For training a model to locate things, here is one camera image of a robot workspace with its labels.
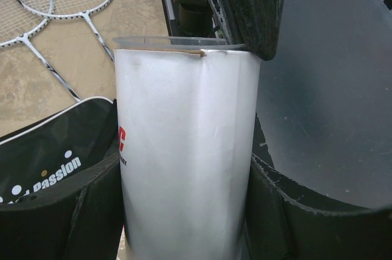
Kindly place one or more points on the white shuttlecock tube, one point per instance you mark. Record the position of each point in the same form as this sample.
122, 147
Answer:
186, 126

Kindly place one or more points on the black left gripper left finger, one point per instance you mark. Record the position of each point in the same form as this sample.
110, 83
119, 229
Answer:
80, 217

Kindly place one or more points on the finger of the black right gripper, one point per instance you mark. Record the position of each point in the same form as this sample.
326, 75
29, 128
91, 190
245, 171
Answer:
253, 23

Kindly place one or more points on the black racket cover bag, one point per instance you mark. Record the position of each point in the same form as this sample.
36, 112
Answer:
48, 151

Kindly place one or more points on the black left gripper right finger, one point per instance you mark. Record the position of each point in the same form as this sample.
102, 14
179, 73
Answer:
286, 220

